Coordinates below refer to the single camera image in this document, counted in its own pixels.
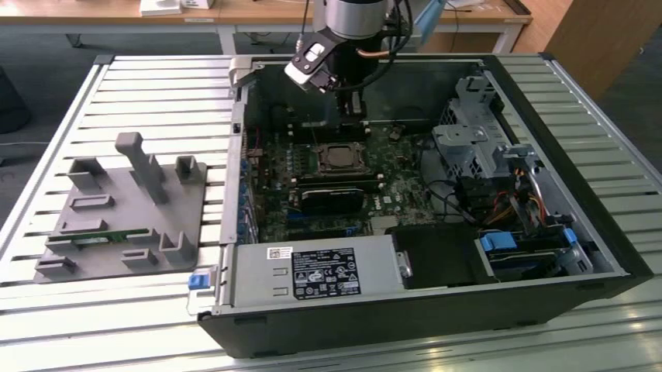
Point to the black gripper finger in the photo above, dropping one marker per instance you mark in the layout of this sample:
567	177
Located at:
342	106
358	106

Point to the thin metal locking lever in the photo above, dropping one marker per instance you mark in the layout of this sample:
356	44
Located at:
311	131

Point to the silver topped CPU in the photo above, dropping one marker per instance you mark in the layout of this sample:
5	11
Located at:
342	156

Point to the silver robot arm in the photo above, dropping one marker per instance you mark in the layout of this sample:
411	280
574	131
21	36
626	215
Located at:
354	17

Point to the black RAM slot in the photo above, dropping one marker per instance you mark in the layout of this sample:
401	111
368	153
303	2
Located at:
336	181
336	184
323	132
323	128
336	177
323	139
374	187
323	135

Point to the CPU socket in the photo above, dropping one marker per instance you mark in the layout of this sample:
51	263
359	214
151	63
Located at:
343	171

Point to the blue expansion slot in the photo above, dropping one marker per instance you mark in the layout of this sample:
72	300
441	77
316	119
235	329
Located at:
295	213

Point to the copper coloured bent tube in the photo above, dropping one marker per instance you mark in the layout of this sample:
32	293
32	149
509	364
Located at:
372	54

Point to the grey metal disk bay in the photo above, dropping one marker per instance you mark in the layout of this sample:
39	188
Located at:
458	136

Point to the green motherboard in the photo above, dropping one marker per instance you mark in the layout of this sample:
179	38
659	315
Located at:
403	186

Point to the black graphics card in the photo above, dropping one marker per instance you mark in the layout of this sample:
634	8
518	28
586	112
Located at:
331	201

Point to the silver chipset heat sink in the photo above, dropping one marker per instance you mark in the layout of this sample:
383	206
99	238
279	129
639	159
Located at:
384	223

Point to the white box blue print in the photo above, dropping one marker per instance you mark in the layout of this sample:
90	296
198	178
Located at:
199	4

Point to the black plastic shroud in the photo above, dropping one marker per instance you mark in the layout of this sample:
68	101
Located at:
439	255

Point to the blue disk carrier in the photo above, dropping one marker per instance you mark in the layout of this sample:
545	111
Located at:
498	243

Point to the silver power supply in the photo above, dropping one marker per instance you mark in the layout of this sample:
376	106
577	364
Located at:
254	271

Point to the brown wooden cabinet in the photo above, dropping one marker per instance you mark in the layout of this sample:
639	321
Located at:
610	35

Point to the small blue plastic tab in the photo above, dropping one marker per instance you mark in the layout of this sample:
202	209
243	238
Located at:
569	237

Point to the blue case latch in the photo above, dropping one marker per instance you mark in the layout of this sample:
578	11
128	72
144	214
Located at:
199	281

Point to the grey parts rack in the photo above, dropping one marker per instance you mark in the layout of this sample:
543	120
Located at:
119	232

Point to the green RAM stick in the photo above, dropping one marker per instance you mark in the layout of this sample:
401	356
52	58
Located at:
111	236

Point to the black PC case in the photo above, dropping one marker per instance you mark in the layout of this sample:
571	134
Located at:
362	333

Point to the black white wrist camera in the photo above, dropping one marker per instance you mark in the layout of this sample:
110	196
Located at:
310	56

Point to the wooden desk white frame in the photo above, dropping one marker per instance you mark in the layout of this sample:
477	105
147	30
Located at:
78	17

